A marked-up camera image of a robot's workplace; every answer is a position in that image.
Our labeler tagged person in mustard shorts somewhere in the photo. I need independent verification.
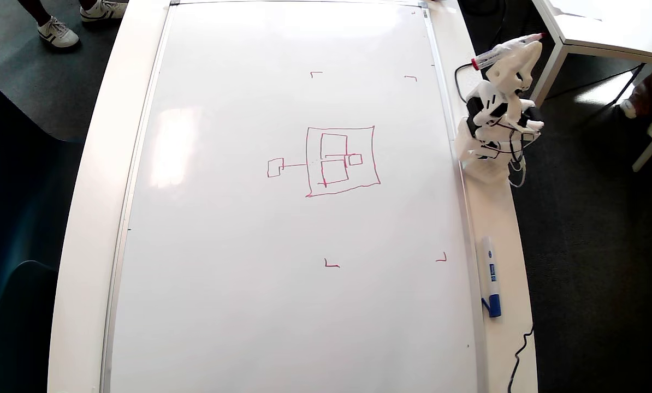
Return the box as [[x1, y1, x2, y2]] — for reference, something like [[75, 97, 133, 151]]
[[17, 0, 98, 27]]

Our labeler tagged red marker pen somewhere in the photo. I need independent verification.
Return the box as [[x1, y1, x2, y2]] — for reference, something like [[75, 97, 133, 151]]
[[471, 33, 546, 72]]

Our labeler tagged black floor cable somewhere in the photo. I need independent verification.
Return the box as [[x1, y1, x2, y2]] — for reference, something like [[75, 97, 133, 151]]
[[544, 65, 643, 104]]

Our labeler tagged blue and white marker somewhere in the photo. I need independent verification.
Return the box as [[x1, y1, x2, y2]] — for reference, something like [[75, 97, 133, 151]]
[[480, 236, 502, 318]]

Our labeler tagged white side table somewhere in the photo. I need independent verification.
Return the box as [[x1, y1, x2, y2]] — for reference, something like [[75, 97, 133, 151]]
[[528, 0, 652, 172]]

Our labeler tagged large whiteboard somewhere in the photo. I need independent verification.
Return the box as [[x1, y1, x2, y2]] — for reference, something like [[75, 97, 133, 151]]
[[99, 0, 488, 393]]

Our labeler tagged person in brown trousers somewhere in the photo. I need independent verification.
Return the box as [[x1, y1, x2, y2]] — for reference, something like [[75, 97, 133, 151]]
[[620, 63, 652, 140]]

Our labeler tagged white base cable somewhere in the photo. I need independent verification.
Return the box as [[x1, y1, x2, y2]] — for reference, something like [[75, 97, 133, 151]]
[[509, 156, 526, 188]]

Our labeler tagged black power cable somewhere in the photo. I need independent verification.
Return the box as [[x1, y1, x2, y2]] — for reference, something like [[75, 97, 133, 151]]
[[507, 326, 534, 393]]

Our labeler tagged white sneaker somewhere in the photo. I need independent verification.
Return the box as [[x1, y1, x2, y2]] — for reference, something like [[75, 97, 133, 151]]
[[37, 16, 80, 50], [80, 0, 129, 23]]

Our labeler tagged black camera cable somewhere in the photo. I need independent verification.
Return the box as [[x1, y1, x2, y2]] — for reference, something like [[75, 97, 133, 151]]
[[454, 63, 541, 164]]

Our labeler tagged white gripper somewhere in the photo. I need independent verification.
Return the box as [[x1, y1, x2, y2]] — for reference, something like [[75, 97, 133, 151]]
[[466, 41, 543, 127]]

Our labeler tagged dark blue chair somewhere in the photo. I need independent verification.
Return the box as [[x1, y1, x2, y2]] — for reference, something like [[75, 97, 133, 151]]
[[0, 74, 86, 300]]

